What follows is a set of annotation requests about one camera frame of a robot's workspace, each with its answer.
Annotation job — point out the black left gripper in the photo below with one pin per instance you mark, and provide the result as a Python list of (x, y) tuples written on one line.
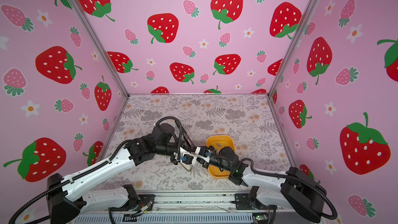
[(175, 159)]

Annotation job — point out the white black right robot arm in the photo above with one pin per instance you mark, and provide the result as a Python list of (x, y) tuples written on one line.
[(293, 187)]

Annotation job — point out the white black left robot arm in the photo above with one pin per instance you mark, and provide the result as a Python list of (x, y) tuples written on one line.
[(65, 200)]

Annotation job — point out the yellow plastic tray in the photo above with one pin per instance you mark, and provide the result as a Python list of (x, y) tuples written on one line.
[(221, 139)]

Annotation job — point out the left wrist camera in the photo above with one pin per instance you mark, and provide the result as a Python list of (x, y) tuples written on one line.
[(187, 158)]

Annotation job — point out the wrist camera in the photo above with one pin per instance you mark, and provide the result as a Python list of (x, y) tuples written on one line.
[(187, 158), (203, 154)]

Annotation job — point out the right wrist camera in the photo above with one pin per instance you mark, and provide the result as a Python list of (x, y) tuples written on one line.
[(203, 154)]

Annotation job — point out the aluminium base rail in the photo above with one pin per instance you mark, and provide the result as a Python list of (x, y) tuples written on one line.
[(195, 207)]

